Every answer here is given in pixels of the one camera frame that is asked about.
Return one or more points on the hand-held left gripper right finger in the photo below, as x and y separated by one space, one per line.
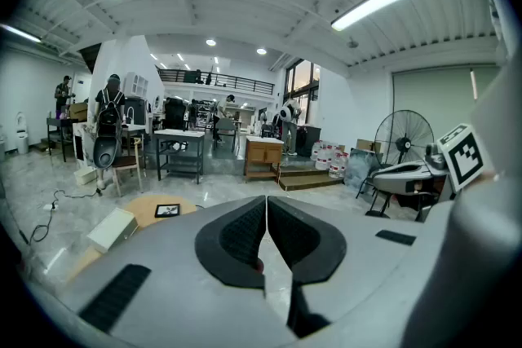
359 269

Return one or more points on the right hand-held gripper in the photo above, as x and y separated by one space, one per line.
465 159

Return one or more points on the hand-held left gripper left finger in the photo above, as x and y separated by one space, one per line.
175 289

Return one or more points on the oval wooden table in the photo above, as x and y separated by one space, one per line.
142 212

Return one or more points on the person's right hand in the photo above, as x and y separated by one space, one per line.
424 205

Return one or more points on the grey marbled board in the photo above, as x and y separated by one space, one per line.
359 171

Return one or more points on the cardboard box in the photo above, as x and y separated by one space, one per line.
367 146
77 111

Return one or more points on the cluster of water bottles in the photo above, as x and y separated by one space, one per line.
328 161

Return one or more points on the pale roller blind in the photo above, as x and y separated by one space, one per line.
432 102

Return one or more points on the white flat box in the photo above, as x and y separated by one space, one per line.
110 228

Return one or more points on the wooden platform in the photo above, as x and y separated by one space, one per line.
306 180

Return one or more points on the black storage box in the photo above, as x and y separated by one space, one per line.
308 140

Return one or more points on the wooden chair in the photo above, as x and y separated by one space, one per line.
126 163

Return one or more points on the tall dark-framed window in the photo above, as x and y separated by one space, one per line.
302 81

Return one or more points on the wooden cabinet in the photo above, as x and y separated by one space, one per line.
263 155

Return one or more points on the white storage bin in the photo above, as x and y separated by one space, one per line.
85 175

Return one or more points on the white power strip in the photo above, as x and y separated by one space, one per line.
49 206

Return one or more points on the grey metal table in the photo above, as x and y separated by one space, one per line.
179 133

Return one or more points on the white sink stand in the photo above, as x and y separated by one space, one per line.
136 128

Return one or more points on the long tube light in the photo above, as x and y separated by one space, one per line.
373 4
20 32

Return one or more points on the white curved faucet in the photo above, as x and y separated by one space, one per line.
130 112

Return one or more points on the black fridge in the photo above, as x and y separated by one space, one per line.
136 110

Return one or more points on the round downlight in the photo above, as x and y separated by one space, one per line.
211 42
261 51

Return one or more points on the black metal railing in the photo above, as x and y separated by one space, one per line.
228 81

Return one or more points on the black desk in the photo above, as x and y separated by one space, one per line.
61 120

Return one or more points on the white arched-door cabinet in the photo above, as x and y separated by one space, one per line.
135 85

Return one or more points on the black pedestal fan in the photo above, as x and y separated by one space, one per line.
403 143

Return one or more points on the black picture frame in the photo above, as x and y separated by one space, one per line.
167 210

